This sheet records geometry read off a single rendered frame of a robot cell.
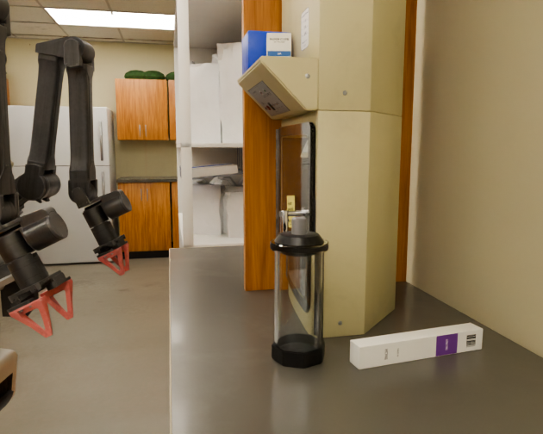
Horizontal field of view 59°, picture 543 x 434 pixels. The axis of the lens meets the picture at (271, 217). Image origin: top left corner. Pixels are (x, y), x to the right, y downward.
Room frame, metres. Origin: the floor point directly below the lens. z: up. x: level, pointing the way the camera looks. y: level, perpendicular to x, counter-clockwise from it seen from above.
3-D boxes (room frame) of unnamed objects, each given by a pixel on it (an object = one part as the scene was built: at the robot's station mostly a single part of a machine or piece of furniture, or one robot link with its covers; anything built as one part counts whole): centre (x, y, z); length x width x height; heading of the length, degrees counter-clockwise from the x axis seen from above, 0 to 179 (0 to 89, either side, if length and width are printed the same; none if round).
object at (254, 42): (1.19, 0.01, 1.56); 0.10 x 0.10 x 0.09; 12
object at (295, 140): (1.12, -0.05, 1.19); 0.30 x 0.01 x 0.40; 12
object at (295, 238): (0.88, -0.05, 1.18); 0.09 x 0.09 x 0.07
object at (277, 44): (1.05, -0.01, 1.54); 0.05 x 0.05 x 0.06; 2
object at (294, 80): (1.11, 0.00, 1.46); 0.32 x 0.11 x 0.10; 12
